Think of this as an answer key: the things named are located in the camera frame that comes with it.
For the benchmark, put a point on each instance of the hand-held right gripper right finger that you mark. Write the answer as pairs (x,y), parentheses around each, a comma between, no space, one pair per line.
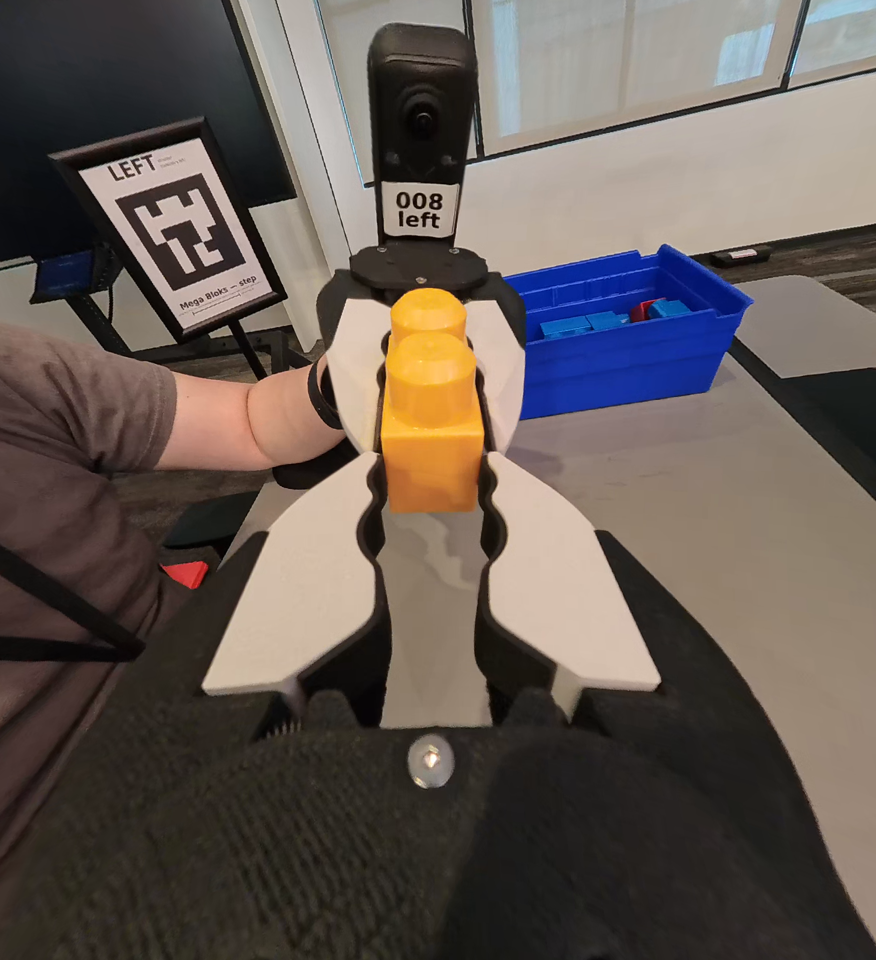
(565,600)

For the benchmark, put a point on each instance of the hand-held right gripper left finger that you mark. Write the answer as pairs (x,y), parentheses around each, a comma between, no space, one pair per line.
(295,600)

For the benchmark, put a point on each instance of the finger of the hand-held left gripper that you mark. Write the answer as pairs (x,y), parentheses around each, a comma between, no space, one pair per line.
(355,360)
(501,352)

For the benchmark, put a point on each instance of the yellow two-stud block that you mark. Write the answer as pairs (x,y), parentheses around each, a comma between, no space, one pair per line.
(429,311)

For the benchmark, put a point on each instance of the pile of colourful toy blocks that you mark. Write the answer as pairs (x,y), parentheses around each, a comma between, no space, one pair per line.
(580,324)

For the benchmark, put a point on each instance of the blue plastic bin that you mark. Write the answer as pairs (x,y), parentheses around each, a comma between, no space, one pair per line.
(617,375)

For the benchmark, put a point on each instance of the yellow one-stud block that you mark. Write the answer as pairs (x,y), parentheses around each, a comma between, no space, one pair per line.
(430,465)

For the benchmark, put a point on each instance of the black wristwatch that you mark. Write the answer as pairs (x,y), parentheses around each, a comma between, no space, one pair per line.
(321,405)

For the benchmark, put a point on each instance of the black sign easel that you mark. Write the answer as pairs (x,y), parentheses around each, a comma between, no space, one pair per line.
(250,352)

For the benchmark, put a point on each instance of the small red object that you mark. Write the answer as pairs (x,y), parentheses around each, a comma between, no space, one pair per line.
(184,574)

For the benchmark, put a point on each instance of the black armrest pad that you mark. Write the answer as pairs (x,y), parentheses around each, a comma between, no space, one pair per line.
(310,469)

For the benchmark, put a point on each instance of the framed marker code sign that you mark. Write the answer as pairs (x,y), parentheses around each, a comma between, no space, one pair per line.
(175,225)

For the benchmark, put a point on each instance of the small black flat device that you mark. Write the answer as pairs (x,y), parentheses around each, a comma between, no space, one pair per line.
(741,256)

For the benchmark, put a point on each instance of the large black display panel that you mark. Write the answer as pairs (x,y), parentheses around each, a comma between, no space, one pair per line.
(108,112)

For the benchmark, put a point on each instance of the black desk mat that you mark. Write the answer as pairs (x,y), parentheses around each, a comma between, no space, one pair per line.
(857,427)

